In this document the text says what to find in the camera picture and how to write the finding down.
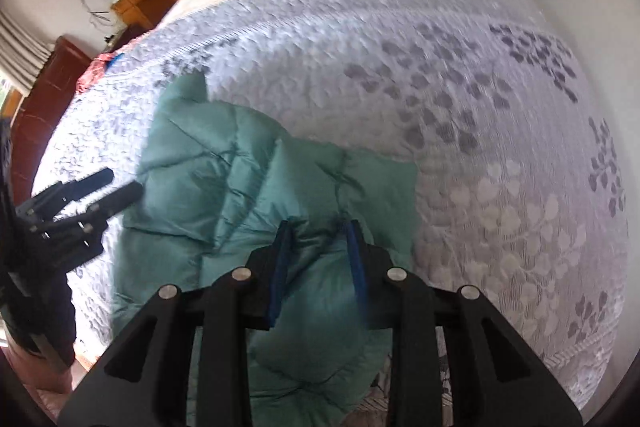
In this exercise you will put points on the red patterned cloth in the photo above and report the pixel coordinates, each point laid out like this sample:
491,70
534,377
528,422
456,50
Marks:
95,71

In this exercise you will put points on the striped window curtain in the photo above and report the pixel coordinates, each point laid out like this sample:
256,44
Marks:
22,55

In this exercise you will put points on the blue cloth item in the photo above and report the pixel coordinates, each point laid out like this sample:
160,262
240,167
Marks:
114,60

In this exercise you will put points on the teal quilted down jacket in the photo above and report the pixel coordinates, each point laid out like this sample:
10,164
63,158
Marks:
218,181

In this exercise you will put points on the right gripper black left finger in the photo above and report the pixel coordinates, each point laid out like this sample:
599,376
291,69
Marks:
142,379

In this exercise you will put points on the left black gloved hand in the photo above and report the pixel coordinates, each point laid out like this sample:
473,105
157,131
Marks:
40,316

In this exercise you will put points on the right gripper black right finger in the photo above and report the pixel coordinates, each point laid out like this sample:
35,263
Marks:
496,379

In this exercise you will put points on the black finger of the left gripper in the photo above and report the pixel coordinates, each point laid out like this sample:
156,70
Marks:
76,190
118,201

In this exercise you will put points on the dark red wooden headboard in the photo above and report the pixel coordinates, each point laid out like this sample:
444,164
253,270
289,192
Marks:
40,113

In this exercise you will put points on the grey leaf-pattern bedspread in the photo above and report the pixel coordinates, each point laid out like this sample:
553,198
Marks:
518,183

